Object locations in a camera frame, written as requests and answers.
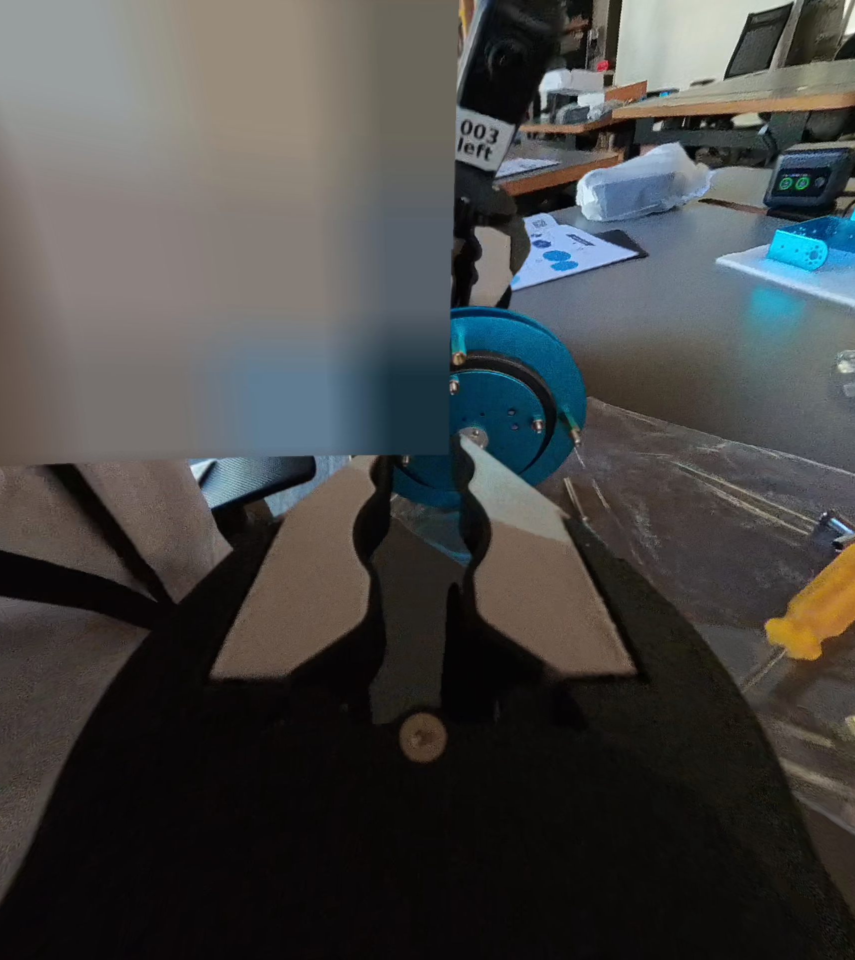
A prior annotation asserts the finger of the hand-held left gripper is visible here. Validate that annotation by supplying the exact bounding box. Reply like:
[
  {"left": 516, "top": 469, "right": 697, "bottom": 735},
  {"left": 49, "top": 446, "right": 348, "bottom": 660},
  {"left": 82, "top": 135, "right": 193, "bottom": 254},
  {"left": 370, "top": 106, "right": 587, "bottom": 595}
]
[
  {"left": 450, "top": 237, "right": 478, "bottom": 303},
  {"left": 472, "top": 223, "right": 515, "bottom": 310}
]

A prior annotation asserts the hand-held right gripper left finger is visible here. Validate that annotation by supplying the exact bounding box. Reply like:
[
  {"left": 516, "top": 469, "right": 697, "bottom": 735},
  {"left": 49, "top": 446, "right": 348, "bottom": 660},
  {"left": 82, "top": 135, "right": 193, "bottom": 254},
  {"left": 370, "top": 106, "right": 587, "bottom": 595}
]
[{"left": 208, "top": 456, "right": 395, "bottom": 702}]

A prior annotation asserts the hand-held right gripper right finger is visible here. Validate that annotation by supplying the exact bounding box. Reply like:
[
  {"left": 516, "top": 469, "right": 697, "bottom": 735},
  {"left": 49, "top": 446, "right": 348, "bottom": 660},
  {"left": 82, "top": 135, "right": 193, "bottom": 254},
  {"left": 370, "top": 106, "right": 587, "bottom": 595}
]
[{"left": 457, "top": 437, "right": 639, "bottom": 714}]

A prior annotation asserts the blue metal turntable disc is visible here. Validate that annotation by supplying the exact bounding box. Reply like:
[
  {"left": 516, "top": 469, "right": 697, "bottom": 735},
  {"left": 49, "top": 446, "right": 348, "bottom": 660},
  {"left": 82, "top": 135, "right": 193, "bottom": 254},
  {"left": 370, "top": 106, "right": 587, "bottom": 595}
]
[{"left": 390, "top": 306, "right": 588, "bottom": 520}]

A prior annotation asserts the wood-edged neighbour desk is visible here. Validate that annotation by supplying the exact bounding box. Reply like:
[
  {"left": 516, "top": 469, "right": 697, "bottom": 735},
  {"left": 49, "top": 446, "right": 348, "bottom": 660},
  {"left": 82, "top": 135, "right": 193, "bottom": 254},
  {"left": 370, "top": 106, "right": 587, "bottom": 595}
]
[{"left": 495, "top": 146, "right": 625, "bottom": 198}]

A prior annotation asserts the grey desk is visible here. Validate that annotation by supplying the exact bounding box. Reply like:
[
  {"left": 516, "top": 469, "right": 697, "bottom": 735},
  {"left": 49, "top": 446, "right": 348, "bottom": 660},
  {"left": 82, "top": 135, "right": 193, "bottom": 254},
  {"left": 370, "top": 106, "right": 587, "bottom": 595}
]
[{"left": 502, "top": 165, "right": 855, "bottom": 960}]

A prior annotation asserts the long wood-edged desk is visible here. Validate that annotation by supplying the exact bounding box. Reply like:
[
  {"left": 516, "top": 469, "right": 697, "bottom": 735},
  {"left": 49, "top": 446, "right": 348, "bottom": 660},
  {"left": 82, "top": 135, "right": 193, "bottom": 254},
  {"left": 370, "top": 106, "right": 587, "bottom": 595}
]
[{"left": 611, "top": 52, "right": 855, "bottom": 123}]

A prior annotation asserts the printed instruction sheet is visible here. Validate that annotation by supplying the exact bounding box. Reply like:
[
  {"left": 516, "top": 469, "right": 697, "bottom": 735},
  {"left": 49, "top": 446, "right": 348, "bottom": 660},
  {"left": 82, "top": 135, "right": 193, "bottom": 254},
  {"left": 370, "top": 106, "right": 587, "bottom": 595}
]
[{"left": 510, "top": 213, "right": 642, "bottom": 292}]

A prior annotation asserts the person's office chair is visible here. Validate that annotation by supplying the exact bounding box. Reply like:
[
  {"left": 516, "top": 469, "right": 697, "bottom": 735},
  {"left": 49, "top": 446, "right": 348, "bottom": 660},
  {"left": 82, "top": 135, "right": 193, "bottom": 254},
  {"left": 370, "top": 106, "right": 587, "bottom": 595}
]
[{"left": 193, "top": 456, "right": 318, "bottom": 526}]

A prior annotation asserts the black clipboard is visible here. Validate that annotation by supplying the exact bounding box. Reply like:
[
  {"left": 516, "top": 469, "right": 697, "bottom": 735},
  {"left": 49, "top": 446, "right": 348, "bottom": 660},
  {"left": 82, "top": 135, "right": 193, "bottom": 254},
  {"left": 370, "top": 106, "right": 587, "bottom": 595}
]
[{"left": 596, "top": 228, "right": 650, "bottom": 260}]

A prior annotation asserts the white plastic wrapped box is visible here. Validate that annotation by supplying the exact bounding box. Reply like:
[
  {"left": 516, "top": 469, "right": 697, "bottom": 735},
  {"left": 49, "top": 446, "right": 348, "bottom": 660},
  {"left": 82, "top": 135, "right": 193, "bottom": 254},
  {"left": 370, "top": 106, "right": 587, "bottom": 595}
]
[{"left": 576, "top": 142, "right": 714, "bottom": 222}]

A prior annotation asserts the large clear plastic bag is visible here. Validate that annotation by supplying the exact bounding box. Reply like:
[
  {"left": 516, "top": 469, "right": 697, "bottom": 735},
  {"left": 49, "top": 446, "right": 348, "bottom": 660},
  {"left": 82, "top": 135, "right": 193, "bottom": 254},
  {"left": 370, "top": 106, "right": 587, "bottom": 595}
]
[{"left": 397, "top": 397, "right": 855, "bottom": 852}]

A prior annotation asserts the black background office chair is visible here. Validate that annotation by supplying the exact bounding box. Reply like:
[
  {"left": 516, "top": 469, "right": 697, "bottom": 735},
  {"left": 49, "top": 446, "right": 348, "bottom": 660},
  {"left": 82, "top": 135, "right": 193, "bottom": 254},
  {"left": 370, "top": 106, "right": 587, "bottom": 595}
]
[{"left": 723, "top": 3, "right": 795, "bottom": 80}]

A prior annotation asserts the white foam tray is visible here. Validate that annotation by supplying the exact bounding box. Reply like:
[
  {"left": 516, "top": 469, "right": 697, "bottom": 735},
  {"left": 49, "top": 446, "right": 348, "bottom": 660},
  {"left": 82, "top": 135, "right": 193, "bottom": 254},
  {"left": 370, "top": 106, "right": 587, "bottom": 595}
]
[{"left": 716, "top": 225, "right": 855, "bottom": 325}]

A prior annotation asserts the black device with green display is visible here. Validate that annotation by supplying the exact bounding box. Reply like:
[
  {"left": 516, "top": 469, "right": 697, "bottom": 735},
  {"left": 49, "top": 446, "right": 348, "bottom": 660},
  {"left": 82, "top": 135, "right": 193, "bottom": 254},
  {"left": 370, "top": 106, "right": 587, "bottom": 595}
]
[{"left": 763, "top": 146, "right": 855, "bottom": 211}]

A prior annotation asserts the black lanyard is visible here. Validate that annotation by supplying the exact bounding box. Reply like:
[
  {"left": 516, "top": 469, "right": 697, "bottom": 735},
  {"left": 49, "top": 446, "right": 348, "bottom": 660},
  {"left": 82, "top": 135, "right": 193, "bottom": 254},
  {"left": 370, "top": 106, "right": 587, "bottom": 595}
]
[{"left": 0, "top": 463, "right": 174, "bottom": 631}]

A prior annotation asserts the yellow handled screwdriver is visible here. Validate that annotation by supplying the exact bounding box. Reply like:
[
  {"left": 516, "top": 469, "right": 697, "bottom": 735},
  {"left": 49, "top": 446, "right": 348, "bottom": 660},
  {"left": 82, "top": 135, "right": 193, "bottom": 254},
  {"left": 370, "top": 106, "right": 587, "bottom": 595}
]
[{"left": 741, "top": 541, "right": 855, "bottom": 691}]

